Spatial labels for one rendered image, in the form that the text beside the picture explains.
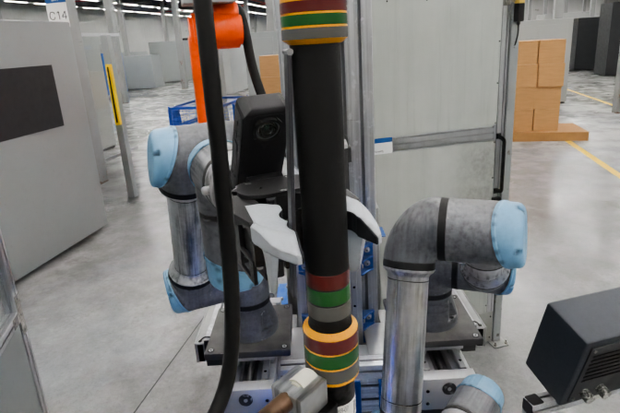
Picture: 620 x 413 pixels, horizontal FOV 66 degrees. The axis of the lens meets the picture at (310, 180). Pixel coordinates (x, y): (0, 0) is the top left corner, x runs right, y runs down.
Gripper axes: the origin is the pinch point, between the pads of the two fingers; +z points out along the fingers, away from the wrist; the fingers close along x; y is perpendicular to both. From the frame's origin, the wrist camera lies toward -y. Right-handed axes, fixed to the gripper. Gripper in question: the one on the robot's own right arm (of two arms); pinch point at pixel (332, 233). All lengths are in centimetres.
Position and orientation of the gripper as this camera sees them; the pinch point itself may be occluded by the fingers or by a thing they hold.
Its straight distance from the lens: 33.5
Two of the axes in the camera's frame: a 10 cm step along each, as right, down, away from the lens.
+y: 0.6, 9.6, 2.8
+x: -9.0, 1.7, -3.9
